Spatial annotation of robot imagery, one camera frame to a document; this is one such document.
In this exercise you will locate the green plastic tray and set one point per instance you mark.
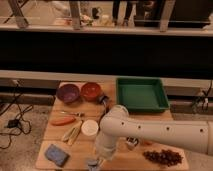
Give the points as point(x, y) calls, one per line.
point(141, 94)

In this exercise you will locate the grey-blue towel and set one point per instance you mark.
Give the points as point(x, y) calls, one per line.
point(93, 165)

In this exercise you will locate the white cup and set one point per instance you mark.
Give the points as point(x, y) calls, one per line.
point(90, 128)

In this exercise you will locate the black handled brush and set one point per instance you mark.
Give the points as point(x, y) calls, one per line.
point(104, 101)

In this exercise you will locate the orange carrot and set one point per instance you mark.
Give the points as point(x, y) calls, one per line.
point(63, 121)

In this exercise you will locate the purple bowl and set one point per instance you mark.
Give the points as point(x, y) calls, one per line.
point(68, 93)

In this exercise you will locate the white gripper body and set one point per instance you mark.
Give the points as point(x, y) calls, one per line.
point(101, 162)

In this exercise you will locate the small metal cup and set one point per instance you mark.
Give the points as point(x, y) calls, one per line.
point(131, 142)

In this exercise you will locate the beige tongs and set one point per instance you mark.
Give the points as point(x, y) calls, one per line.
point(72, 133)

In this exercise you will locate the orange bowl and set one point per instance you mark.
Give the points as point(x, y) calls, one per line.
point(90, 91)

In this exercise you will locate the blue sponge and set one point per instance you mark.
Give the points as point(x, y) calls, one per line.
point(56, 155)

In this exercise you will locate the red-yellow apple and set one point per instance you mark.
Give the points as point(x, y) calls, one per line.
point(148, 143)

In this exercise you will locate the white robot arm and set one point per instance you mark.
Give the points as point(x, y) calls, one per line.
point(196, 136)

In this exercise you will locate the bunch of dark grapes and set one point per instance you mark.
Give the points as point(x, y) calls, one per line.
point(164, 157)

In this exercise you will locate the metal spoon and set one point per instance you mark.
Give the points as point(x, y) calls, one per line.
point(77, 114)

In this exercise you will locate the black power adapter with cables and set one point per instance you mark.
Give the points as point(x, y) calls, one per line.
point(18, 125)

